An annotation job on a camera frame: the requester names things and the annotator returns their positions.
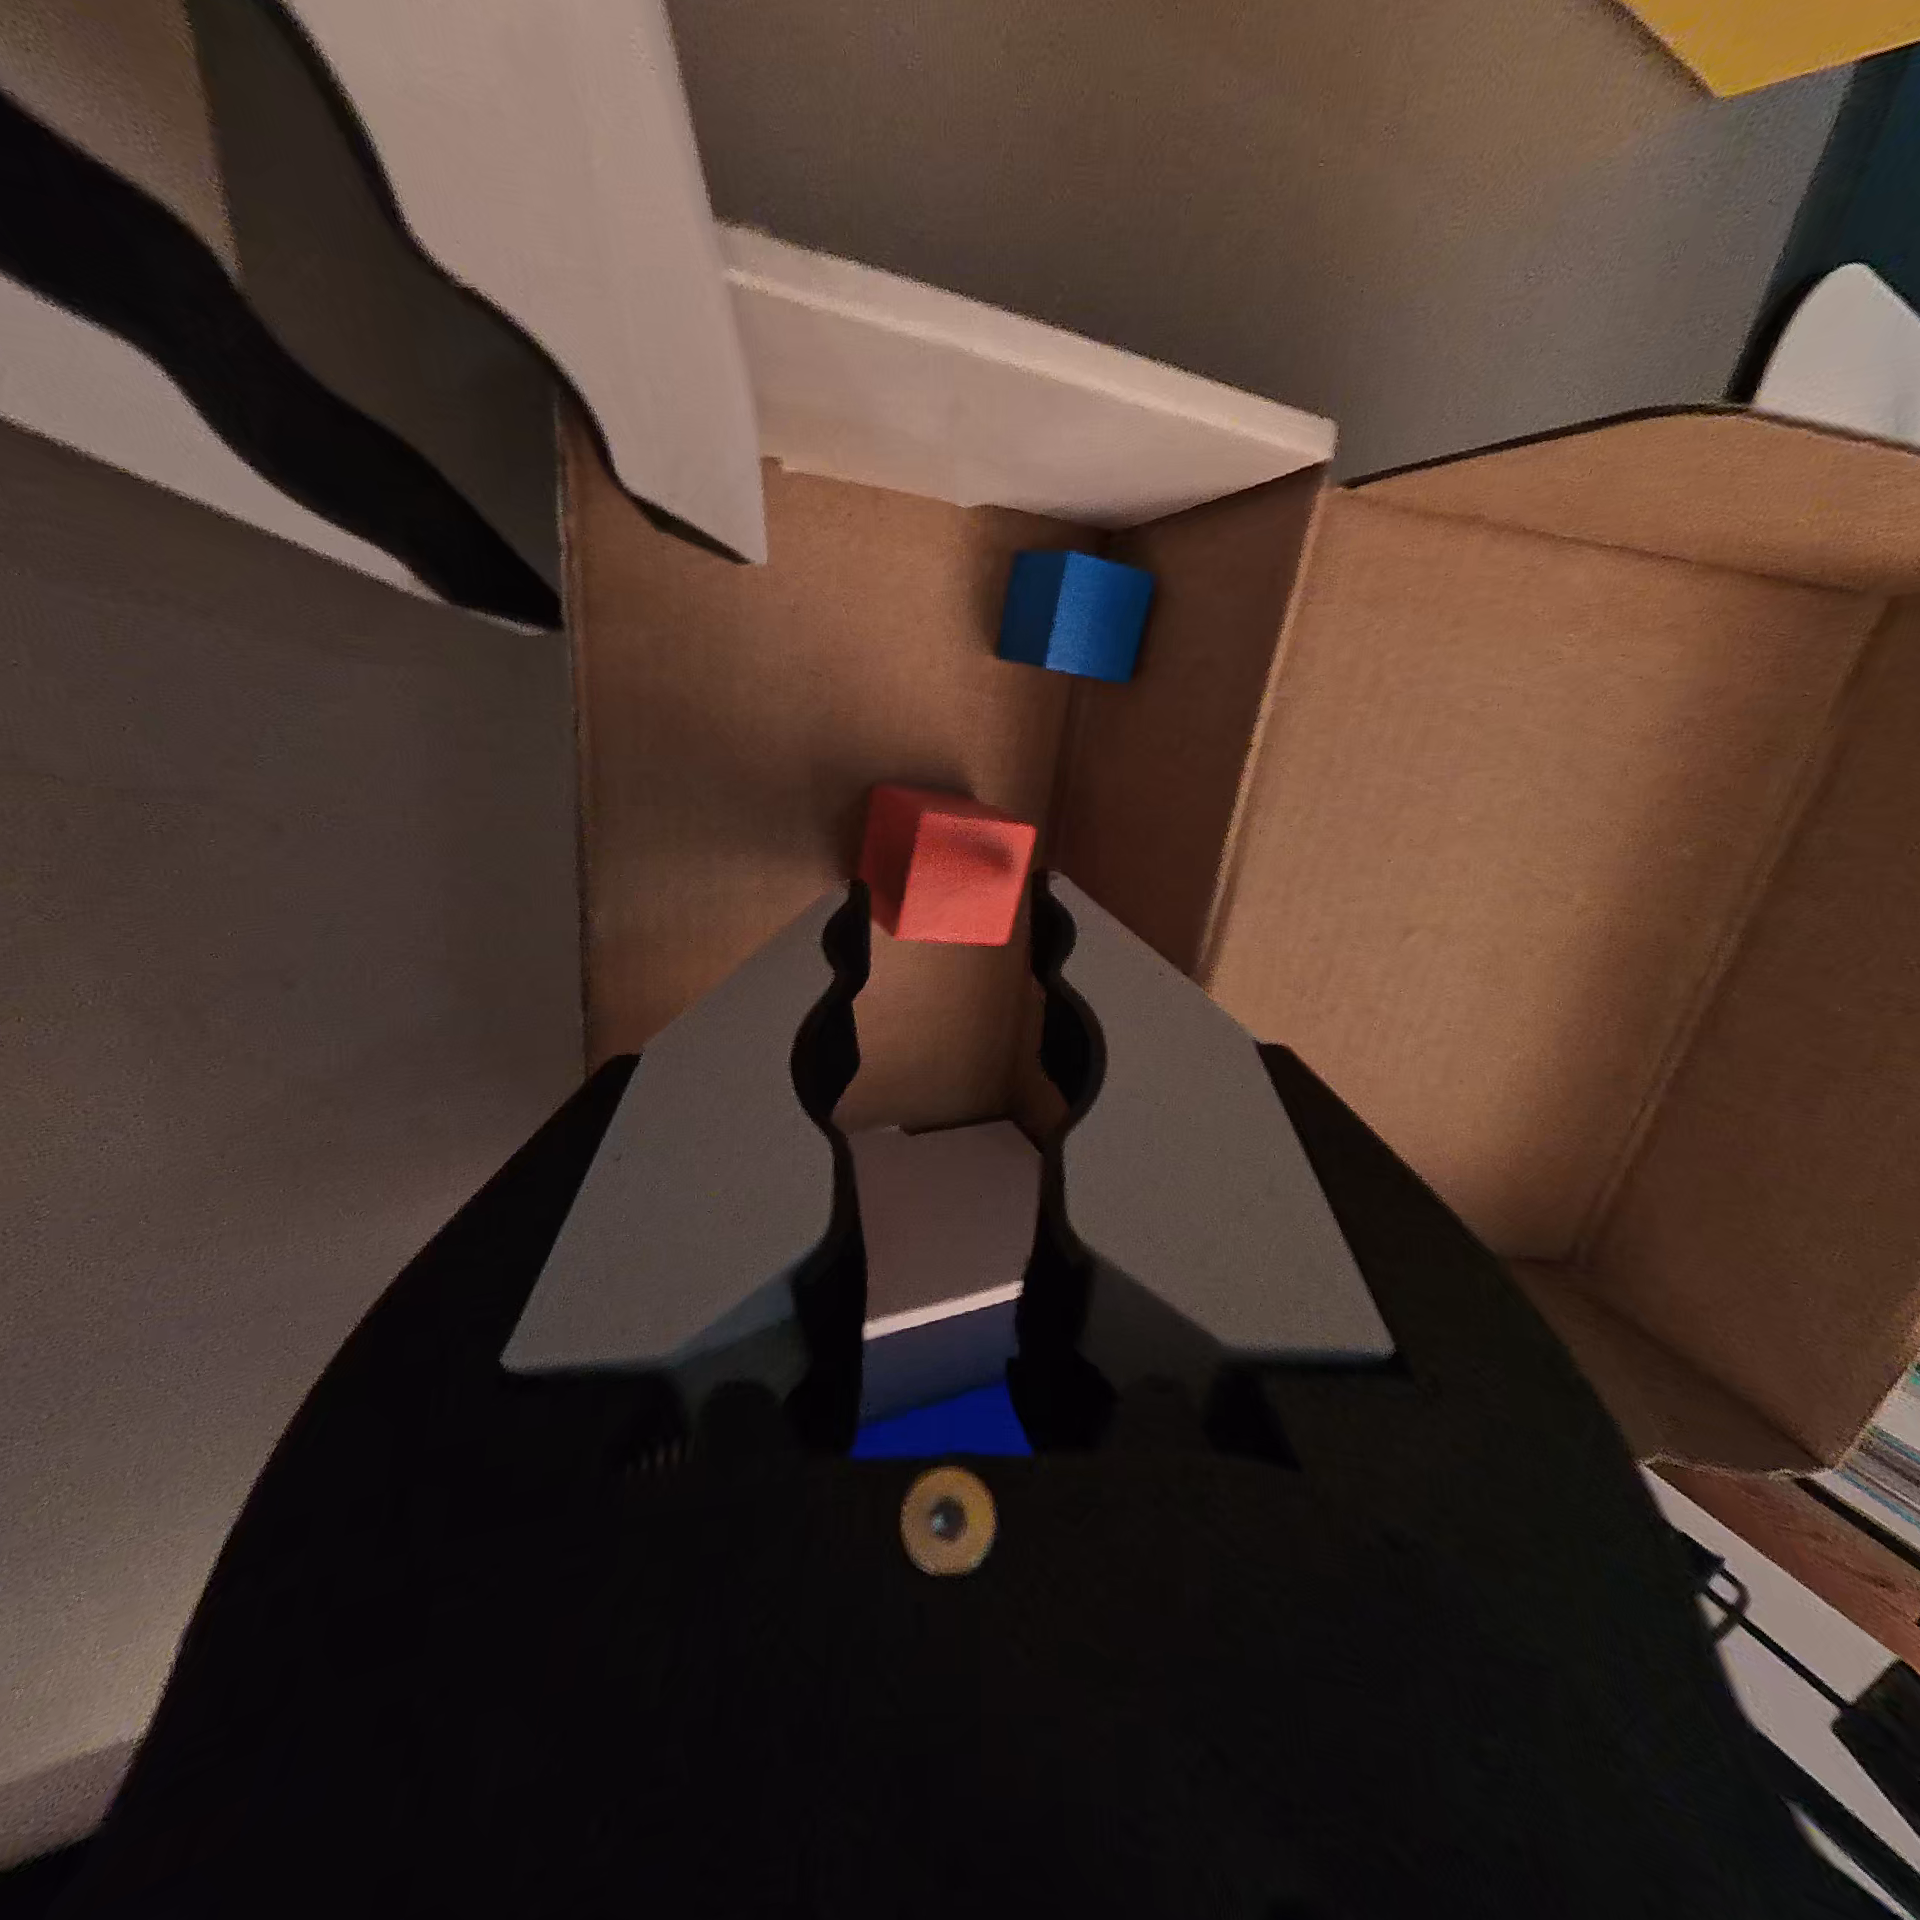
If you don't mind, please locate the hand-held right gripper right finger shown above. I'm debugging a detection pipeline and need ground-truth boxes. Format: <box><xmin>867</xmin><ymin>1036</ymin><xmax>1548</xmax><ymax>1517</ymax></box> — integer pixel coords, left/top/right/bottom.
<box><xmin>1008</xmin><ymin>867</ymin><xmax>1401</xmax><ymax>1454</ymax></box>

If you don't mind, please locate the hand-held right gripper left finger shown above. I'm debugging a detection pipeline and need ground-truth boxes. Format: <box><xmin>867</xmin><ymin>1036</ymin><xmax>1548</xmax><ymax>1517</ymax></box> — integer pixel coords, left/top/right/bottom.
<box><xmin>499</xmin><ymin>883</ymin><xmax>876</xmax><ymax>1450</ymax></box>

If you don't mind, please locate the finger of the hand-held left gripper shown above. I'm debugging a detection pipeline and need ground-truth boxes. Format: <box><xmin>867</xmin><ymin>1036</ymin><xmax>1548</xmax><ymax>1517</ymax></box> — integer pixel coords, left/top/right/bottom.
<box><xmin>0</xmin><ymin>88</ymin><xmax>568</xmax><ymax>635</ymax></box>
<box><xmin>282</xmin><ymin>0</ymin><xmax>770</xmax><ymax>566</ymax></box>

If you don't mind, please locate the blue plastic bin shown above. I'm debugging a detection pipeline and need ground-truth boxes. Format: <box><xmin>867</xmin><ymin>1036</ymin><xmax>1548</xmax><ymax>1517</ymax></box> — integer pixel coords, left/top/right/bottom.
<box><xmin>844</xmin><ymin>1371</ymin><xmax>1041</xmax><ymax>1462</ymax></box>

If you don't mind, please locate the red cube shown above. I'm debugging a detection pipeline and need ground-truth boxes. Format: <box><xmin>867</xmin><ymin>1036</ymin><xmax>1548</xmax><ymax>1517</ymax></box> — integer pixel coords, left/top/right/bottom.
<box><xmin>860</xmin><ymin>784</ymin><xmax>1041</xmax><ymax>947</ymax></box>

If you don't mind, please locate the white cardboard mailer box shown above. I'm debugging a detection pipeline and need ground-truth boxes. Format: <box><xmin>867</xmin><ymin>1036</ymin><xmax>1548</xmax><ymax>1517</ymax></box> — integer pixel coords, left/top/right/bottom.
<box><xmin>555</xmin><ymin>223</ymin><xmax>1920</xmax><ymax>1478</ymax></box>

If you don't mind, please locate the blue cube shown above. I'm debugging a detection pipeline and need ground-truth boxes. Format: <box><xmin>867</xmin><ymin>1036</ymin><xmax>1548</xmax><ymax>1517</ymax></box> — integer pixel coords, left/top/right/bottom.
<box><xmin>994</xmin><ymin>548</ymin><xmax>1157</xmax><ymax>686</ymax></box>

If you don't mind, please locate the yellow plastic bin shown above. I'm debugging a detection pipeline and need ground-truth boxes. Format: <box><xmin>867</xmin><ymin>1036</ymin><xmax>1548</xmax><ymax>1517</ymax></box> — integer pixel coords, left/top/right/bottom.
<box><xmin>1604</xmin><ymin>0</ymin><xmax>1920</xmax><ymax>101</ymax></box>

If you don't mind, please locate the white metal board stand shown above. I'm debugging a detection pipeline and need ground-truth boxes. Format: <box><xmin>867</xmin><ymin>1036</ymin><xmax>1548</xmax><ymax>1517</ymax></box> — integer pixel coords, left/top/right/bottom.
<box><xmin>1739</xmin><ymin>262</ymin><xmax>1920</xmax><ymax>446</ymax></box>

